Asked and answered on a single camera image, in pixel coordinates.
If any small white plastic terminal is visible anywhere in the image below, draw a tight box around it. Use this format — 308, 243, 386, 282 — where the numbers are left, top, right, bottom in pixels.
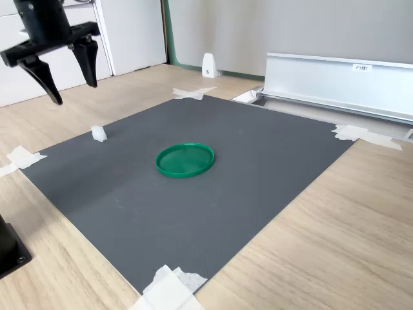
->
90, 125, 108, 143

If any round green lid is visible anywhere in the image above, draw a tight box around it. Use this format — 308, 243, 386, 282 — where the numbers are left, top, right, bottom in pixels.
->
155, 143, 216, 180

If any white cabinet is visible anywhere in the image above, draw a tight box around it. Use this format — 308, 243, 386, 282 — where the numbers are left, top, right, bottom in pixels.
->
0, 0, 168, 108

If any white tape strip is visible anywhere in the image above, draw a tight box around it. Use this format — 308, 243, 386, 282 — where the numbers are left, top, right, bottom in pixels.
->
142, 264, 206, 310
356, 134, 403, 151
6, 145, 41, 171
331, 124, 369, 141
179, 86, 217, 98
0, 153, 48, 178
127, 273, 209, 310
172, 87, 205, 101

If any green partition edge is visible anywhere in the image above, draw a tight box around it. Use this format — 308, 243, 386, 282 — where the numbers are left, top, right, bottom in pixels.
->
161, 0, 266, 78

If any silver socket box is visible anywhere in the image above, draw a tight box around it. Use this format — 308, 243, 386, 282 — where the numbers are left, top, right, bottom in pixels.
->
231, 85, 413, 143

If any dark grey mat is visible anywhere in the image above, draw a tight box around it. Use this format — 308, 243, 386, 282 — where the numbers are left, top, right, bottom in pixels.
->
21, 95, 361, 296

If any grey partition panel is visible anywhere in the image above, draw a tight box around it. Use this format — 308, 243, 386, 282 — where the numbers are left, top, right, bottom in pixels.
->
167, 0, 413, 79

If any white corner bracket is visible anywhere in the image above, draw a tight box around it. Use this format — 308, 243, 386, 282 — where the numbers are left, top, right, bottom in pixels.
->
201, 52, 221, 79

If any silver cable duct lid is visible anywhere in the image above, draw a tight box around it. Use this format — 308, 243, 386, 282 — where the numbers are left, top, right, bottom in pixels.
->
260, 52, 413, 125

